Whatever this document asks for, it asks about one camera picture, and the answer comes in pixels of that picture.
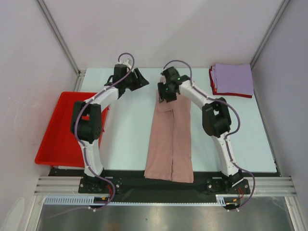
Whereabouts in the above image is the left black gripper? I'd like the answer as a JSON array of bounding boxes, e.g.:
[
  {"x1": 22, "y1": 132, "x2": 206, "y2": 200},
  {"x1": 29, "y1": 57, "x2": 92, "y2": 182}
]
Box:
[{"x1": 123, "y1": 68, "x2": 149, "y2": 91}]

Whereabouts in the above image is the pink t shirt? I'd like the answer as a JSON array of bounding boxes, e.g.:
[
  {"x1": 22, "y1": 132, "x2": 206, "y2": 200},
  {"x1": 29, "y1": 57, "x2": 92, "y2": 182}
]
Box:
[{"x1": 143, "y1": 79, "x2": 194, "y2": 184}]

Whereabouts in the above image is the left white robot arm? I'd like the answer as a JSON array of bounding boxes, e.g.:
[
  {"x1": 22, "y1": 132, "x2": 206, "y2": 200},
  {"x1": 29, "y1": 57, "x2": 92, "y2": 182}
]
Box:
[{"x1": 71, "y1": 64, "x2": 149, "y2": 193}]

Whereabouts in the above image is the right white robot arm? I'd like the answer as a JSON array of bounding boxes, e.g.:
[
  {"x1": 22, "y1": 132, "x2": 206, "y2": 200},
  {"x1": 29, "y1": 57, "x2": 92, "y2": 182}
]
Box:
[{"x1": 158, "y1": 80, "x2": 244, "y2": 193}]

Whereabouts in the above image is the folded orange t shirt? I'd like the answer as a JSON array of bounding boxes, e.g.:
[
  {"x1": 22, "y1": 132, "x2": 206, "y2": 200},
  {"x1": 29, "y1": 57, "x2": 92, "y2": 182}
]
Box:
[{"x1": 209, "y1": 67, "x2": 217, "y2": 94}]

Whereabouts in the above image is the folded red t shirt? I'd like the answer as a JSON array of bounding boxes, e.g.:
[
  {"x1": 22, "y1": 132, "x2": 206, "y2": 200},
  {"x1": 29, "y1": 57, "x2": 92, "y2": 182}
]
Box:
[{"x1": 211, "y1": 66, "x2": 253, "y2": 99}]

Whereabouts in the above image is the folded lilac t shirt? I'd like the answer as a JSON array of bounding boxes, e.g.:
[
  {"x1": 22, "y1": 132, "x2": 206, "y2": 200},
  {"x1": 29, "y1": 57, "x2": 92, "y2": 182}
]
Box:
[{"x1": 212, "y1": 63, "x2": 254, "y2": 97}]

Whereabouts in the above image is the red plastic bin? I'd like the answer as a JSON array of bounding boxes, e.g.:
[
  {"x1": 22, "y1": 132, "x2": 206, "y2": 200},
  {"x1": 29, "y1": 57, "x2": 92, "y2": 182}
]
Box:
[{"x1": 35, "y1": 91, "x2": 95, "y2": 168}]

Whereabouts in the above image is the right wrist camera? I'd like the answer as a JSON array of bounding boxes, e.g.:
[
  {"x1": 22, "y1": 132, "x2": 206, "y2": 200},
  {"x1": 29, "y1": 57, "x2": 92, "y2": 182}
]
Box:
[{"x1": 161, "y1": 66, "x2": 190, "y2": 85}]

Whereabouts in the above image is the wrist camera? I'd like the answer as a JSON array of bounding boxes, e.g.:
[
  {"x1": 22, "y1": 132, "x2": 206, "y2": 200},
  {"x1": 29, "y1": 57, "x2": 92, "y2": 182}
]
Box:
[
  {"x1": 161, "y1": 66, "x2": 190, "y2": 85},
  {"x1": 112, "y1": 59, "x2": 132, "y2": 83}
]

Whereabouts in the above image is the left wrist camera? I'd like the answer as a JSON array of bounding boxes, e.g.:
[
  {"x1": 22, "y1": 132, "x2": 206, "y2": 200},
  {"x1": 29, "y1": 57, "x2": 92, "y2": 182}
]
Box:
[{"x1": 112, "y1": 59, "x2": 132, "y2": 83}]

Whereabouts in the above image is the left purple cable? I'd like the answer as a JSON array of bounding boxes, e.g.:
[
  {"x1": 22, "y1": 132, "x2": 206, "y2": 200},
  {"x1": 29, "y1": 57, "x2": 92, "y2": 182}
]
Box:
[{"x1": 47, "y1": 52, "x2": 134, "y2": 218}]

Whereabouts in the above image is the purple cable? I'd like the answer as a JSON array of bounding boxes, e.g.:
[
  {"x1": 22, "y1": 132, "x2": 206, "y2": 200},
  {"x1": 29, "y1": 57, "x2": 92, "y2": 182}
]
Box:
[
  {"x1": 47, "y1": 52, "x2": 134, "y2": 218},
  {"x1": 162, "y1": 60, "x2": 256, "y2": 210}
]

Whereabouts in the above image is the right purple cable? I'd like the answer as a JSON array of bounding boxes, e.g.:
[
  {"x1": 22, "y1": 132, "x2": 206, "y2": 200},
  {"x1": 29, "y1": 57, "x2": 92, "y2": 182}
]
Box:
[{"x1": 162, "y1": 60, "x2": 256, "y2": 210}]

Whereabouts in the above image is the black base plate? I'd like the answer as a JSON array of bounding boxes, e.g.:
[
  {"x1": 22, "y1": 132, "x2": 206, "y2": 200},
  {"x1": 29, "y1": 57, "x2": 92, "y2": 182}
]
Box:
[{"x1": 48, "y1": 168, "x2": 279, "y2": 203}]

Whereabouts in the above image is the white cable duct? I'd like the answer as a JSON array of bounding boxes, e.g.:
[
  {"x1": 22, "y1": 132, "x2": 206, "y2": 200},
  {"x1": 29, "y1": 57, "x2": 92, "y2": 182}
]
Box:
[{"x1": 44, "y1": 195, "x2": 236, "y2": 207}]

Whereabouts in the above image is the aluminium frame rail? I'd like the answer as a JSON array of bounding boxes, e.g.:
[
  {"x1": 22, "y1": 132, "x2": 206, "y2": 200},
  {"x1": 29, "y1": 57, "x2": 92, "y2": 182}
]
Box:
[{"x1": 34, "y1": 176, "x2": 297, "y2": 197}]

